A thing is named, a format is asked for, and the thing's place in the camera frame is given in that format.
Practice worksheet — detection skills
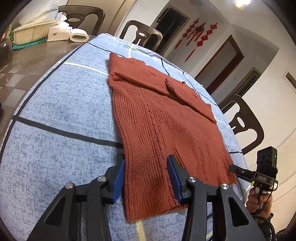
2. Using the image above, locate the rust red knit sweater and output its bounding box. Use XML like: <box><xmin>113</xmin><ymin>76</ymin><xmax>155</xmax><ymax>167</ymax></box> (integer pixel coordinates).
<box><xmin>108</xmin><ymin>53</ymin><xmax>236</xmax><ymax>221</ymax></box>

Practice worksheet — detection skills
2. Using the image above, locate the dark jacket sleeve forearm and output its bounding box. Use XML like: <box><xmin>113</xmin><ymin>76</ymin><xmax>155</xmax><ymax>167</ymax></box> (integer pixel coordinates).
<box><xmin>254</xmin><ymin>212</ymin><xmax>296</xmax><ymax>241</ymax></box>

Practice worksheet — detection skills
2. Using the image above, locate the person's right hand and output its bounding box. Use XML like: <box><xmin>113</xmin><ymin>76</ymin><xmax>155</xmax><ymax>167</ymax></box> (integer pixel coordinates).
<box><xmin>246</xmin><ymin>188</ymin><xmax>273</xmax><ymax>218</ymax></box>

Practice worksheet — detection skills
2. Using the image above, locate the dark plastic chair right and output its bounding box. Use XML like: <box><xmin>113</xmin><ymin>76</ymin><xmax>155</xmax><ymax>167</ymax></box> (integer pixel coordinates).
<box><xmin>219</xmin><ymin>94</ymin><xmax>264</xmax><ymax>154</ymax></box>

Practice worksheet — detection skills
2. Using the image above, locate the blue plaid table cloth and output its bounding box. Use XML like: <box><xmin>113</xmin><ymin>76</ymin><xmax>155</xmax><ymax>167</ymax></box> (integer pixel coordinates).
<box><xmin>1</xmin><ymin>34</ymin><xmax>246</xmax><ymax>240</ymax></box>

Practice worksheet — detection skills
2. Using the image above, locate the red Chinese knot decoration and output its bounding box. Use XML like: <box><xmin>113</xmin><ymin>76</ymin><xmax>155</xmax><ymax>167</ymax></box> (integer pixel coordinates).
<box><xmin>174</xmin><ymin>19</ymin><xmax>218</xmax><ymax>62</ymax></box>

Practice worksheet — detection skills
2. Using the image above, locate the green mat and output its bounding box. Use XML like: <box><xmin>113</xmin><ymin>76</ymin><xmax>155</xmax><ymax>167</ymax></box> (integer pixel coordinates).
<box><xmin>12</xmin><ymin>37</ymin><xmax>47</xmax><ymax>51</ymax></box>

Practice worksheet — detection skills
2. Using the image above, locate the white tape roll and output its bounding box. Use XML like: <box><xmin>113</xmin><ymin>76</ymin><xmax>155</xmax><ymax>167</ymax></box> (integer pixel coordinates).
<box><xmin>69</xmin><ymin>29</ymin><xmax>89</xmax><ymax>43</ymax></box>

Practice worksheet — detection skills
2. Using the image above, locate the cream woven basket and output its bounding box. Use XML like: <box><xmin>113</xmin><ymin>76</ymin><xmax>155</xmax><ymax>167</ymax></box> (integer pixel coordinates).
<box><xmin>12</xmin><ymin>20</ymin><xmax>57</xmax><ymax>45</ymax></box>

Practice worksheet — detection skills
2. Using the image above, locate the black tracking camera box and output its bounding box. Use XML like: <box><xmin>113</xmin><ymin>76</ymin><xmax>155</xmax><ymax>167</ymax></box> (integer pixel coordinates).
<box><xmin>256</xmin><ymin>146</ymin><xmax>278</xmax><ymax>176</ymax></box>

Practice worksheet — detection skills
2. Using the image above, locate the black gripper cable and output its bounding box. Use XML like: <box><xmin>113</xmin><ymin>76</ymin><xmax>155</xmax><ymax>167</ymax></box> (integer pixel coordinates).
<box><xmin>252</xmin><ymin>185</ymin><xmax>280</xmax><ymax>241</ymax></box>

